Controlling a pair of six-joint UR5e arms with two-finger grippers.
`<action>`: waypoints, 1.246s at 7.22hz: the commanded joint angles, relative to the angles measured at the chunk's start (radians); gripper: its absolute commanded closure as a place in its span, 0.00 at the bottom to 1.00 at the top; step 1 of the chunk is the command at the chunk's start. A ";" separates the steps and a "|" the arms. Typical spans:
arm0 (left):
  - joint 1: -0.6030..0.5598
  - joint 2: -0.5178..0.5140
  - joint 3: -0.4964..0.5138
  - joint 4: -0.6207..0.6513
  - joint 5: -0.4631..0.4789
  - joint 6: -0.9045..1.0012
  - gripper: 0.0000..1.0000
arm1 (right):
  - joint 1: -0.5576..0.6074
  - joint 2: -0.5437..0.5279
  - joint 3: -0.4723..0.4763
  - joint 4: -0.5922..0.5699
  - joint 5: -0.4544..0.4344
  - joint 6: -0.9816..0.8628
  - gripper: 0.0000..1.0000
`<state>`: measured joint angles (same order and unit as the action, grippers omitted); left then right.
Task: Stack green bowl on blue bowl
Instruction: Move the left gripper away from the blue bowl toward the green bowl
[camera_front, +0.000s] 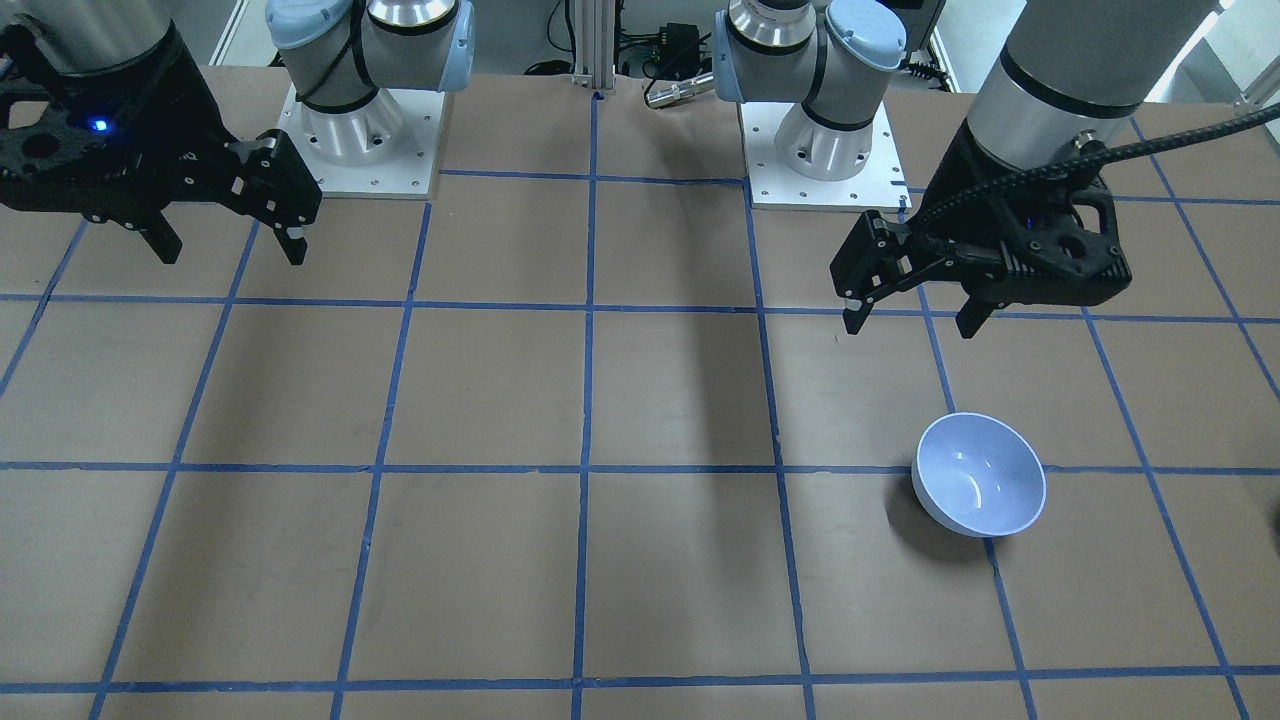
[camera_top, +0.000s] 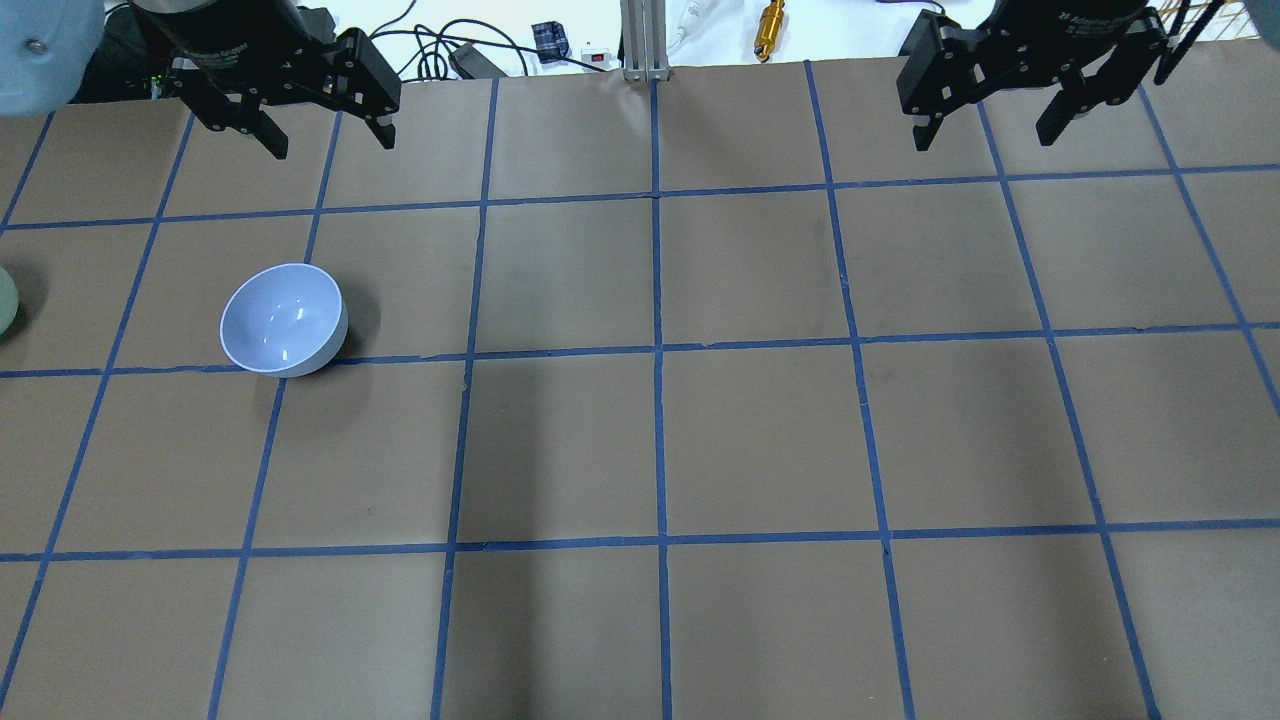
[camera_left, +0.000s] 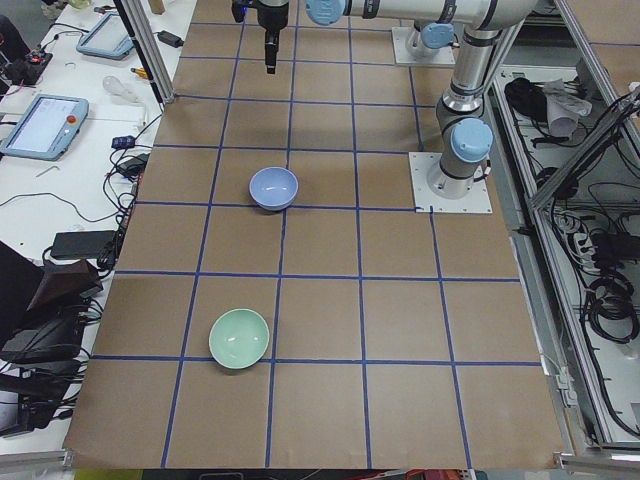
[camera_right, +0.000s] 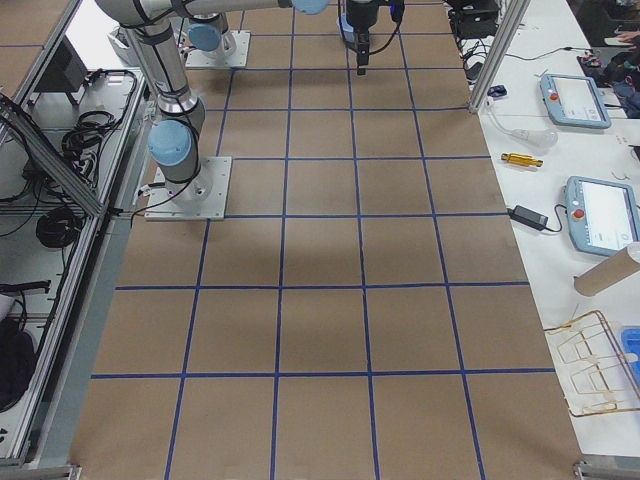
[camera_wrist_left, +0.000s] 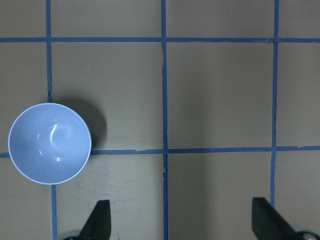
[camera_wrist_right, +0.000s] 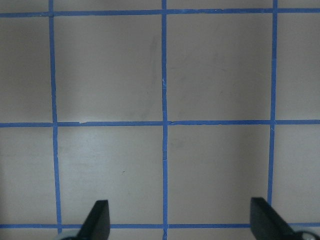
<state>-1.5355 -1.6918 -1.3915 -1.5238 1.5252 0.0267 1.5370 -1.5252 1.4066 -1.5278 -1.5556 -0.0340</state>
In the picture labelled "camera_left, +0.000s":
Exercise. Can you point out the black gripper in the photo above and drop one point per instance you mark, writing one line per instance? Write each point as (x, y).
(270, 15)

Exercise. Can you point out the green bowl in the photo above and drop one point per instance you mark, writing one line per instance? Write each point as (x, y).
(239, 338)

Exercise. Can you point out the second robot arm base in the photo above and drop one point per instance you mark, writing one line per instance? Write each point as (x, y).
(424, 45)

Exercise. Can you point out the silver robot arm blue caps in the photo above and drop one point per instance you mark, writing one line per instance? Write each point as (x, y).
(467, 139)

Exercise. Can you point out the blue bowl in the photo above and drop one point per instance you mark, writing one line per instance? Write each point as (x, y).
(274, 188)

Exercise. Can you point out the small black adapter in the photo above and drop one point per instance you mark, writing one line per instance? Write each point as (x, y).
(170, 39)

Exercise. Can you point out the far teach pendant tablet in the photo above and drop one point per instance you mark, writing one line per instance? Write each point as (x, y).
(107, 39)

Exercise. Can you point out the teach pendant tablet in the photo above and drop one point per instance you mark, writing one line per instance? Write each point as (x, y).
(107, 39)
(47, 128)

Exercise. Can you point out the clear light bulb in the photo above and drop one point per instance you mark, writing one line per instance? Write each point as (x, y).
(114, 86)

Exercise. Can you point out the blue usb hub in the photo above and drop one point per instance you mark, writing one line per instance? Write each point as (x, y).
(123, 142)

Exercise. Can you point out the near teach pendant tablet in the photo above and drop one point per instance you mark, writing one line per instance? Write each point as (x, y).
(47, 128)

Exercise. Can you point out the black electronics board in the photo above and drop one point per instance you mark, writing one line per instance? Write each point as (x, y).
(27, 71)

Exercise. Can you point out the allen key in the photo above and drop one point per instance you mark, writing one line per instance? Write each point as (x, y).
(50, 169)

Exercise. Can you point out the black cloth bundle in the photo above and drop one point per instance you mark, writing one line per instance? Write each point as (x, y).
(527, 99)

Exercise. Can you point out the brown paper table cover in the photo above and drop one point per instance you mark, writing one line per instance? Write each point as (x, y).
(397, 338)

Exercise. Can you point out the black power adapter brick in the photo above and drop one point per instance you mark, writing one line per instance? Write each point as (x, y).
(82, 244)

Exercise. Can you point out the white paper roll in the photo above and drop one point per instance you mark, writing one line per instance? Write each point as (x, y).
(564, 109)

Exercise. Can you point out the black monitor stand equipment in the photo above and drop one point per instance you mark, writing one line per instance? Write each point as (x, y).
(45, 309)

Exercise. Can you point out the white power strip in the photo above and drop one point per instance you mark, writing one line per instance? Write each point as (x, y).
(584, 252)

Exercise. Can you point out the yellow handled screwdriver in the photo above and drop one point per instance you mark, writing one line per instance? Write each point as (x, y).
(140, 72)

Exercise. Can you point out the aluminium frame post left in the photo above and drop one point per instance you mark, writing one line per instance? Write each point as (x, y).
(139, 30)

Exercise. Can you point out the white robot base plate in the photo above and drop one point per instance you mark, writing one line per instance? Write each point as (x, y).
(480, 200)

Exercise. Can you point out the aluminium frame rail right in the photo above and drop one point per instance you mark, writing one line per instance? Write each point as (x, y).
(606, 34)

